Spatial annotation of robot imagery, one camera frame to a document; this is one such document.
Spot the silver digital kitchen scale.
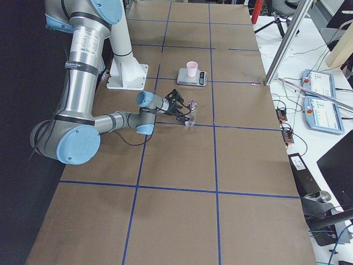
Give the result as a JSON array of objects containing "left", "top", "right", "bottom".
[{"left": 176, "top": 68, "right": 207, "bottom": 87}]

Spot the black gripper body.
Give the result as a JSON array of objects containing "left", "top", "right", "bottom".
[{"left": 166, "top": 101, "right": 183, "bottom": 116}]

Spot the lower blue teach pendant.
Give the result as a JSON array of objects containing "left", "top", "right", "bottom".
[{"left": 303, "top": 96, "right": 345, "bottom": 135}]

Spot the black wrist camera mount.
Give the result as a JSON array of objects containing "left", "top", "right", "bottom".
[{"left": 165, "top": 89, "right": 184, "bottom": 104}]

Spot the upper blue teach pendant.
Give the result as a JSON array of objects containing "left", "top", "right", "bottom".
[{"left": 302, "top": 69, "right": 336, "bottom": 99}]

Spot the wooden beam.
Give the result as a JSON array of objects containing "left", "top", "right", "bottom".
[{"left": 326, "top": 20, "right": 352, "bottom": 67}]

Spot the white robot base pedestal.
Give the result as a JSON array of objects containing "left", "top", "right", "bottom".
[{"left": 107, "top": 10, "right": 148, "bottom": 91}]

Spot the orange black connector strip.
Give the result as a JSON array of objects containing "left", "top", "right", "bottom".
[{"left": 276, "top": 108, "right": 294, "bottom": 146}]

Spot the blue teach pendant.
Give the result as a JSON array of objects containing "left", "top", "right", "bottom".
[
  {"left": 303, "top": 96, "right": 345, "bottom": 135},
  {"left": 302, "top": 69, "right": 336, "bottom": 99}
]

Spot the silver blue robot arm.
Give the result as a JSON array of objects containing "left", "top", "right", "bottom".
[{"left": 30, "top": 1, "right": 189, "bottom": 165}]

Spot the black bar with clamp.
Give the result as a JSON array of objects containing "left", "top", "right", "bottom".
[{"left": 288, "top": 153, "right": 349, "bottom": 234}]

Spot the aluminium frame post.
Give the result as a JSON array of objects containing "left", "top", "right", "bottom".
[{"left": 264, "top": 0, "right": 314, "bottom": 86}]

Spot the black monitor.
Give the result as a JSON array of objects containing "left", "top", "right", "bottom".
[{"left": 317, "top": 131, "right": 353, "bottom": 209}]

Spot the red cylinder tube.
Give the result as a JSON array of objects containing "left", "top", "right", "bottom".
[{"left": 251, "top": 0, "right": 264, "bottom": 25}]

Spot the clear glass sauce bottle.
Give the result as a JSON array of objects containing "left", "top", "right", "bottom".
[{"left": 185, "top": 98, "right": 197, "bottom": 127}]

